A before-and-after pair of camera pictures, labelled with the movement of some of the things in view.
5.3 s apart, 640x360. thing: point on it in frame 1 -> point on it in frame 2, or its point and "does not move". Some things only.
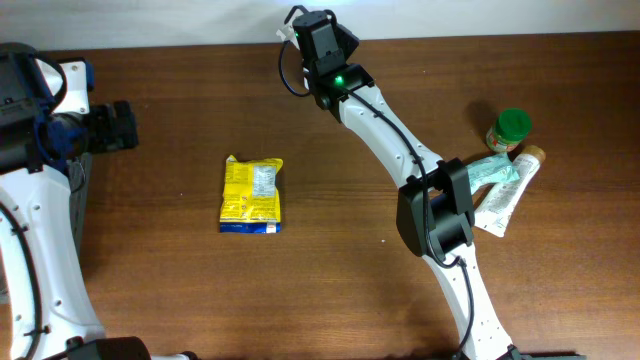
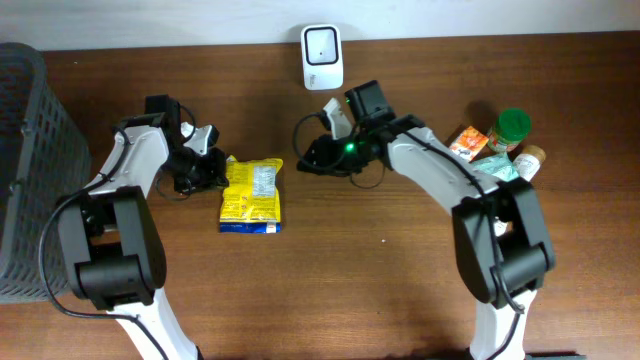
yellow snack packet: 250,197 does not move
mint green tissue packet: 495,170 does not move
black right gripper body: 350,38 -> 353,147
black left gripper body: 102,134 -> 190,170
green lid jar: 511,127 does not move
